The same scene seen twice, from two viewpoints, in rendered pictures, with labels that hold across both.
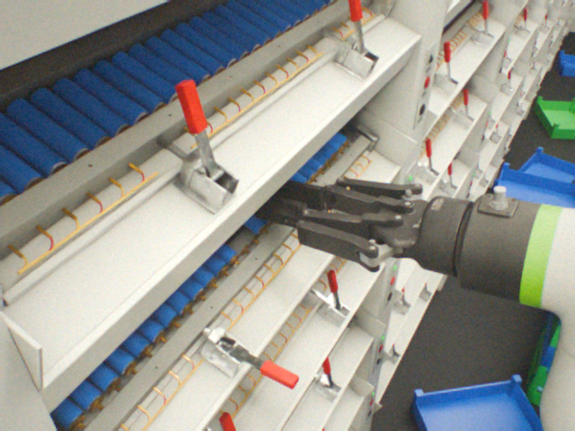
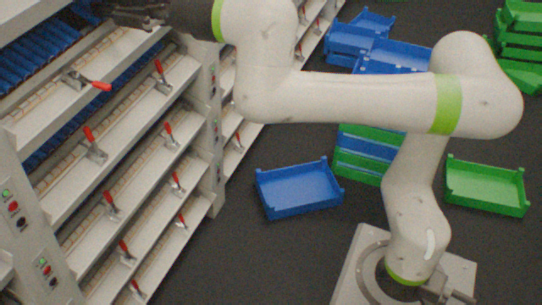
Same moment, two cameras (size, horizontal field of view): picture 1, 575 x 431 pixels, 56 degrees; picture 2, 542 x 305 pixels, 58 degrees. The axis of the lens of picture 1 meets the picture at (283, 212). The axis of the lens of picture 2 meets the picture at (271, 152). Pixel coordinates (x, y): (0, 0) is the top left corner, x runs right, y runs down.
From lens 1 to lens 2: 0.49 m
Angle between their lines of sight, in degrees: 10
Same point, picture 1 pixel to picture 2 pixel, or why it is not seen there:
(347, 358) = (186, 130)
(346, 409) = (196, 170)
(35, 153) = not seen: outside the picture
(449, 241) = (182, 13)
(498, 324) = (320, 129)
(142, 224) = not seen: outside the picture
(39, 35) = not seen: outside the picture
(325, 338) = (157, 102)
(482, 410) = (301, 180)
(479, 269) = (195, 24)
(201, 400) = (62, 101)
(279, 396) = (126, 130)
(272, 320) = (104, 69)
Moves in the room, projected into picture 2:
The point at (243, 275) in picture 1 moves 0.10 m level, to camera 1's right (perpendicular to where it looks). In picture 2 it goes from (85, 44) to (138, 41)
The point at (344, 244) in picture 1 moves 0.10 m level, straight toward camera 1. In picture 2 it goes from (134, 20) to (122, 50)
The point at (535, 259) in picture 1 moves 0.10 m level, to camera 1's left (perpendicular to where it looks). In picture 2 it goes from (215, 14) to (156, 16)
